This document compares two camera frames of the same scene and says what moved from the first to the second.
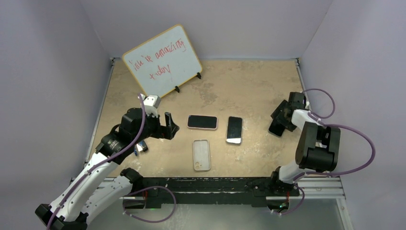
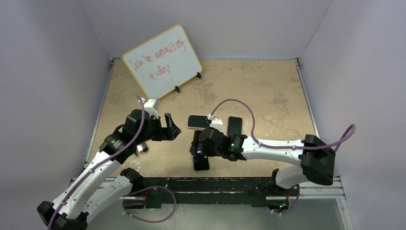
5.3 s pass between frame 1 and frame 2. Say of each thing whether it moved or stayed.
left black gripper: stayed
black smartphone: stayed
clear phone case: stayed
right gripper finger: moved
